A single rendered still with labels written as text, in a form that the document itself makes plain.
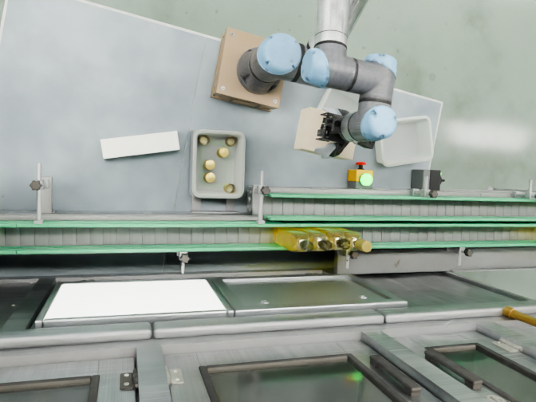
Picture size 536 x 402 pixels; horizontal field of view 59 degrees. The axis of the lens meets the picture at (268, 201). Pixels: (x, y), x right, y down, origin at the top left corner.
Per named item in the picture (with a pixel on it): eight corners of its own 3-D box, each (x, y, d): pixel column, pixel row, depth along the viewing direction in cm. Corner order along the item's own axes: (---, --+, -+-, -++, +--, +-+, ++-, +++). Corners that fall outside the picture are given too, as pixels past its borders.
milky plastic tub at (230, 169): (188, 195, 163) (191, 198, 155) (190, 130, 162) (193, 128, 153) (238, 196, 168) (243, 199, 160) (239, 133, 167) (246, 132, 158)
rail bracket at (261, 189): (250, 221, 156) (260, 226, 145) (251, 170, 155) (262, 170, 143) (258, 221, 157) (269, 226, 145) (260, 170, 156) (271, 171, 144)
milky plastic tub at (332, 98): (353, 148, 181) (364, 147, 173) (305, 120, 175) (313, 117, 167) (372, 108, 183) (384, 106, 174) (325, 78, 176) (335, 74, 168)
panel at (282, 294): (57, 293, 132) (33, 334, 100) (57, 281, 132) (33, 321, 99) (349, 281, 158) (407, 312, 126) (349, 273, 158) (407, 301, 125)
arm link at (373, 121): (403, 104, 105) (397, 143, 106) (378, 110, 116) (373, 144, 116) (371, 98, 103) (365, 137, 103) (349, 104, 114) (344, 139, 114)
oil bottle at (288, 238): (272, 242, 160) (293, 254, 139) (273, 226, 159) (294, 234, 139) (288, 242, 161) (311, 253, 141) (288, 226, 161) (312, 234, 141)
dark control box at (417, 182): (409, 189, 188) (422, 190, 180) (410, 169, 188) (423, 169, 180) (427, 189, 191) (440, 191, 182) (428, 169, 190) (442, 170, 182)
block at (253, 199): (245, 213, 163) (250, 215, 156) (246, 186, 162) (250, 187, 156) (254, 213, 164) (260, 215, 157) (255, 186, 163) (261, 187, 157)
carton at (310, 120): (301, 109, 141) (310, 107, 134) (348, 121, 146) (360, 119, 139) (293, 149, 142) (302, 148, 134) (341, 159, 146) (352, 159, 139)
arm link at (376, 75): (362, 45, 103) (355, 96, 104) (406, 57, 107) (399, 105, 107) (345, 53, 111) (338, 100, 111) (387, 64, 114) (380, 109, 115)
